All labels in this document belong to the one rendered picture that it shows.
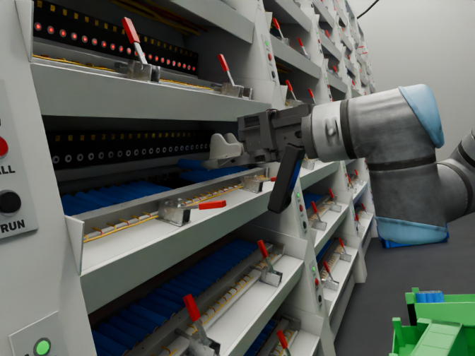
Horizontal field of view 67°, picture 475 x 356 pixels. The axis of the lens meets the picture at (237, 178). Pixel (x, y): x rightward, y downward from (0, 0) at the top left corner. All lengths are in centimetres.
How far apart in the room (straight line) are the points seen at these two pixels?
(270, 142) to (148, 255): 26
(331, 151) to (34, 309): 41
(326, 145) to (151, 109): 25
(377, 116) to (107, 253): 38
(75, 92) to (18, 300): 20
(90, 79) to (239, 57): 56
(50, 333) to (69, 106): 21
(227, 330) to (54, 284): 33
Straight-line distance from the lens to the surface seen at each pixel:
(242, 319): 64
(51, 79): 39
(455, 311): 107
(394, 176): 53
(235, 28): 83
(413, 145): 53
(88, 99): 41
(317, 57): 159
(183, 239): 48
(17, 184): 33
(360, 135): 53
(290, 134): 58
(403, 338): 119
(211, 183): 64
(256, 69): 90
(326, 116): 54
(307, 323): 97
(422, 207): 54
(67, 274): 35
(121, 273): 40
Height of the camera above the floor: 59
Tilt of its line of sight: 2 degrees down
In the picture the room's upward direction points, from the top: 12 degrees counter-clockwise
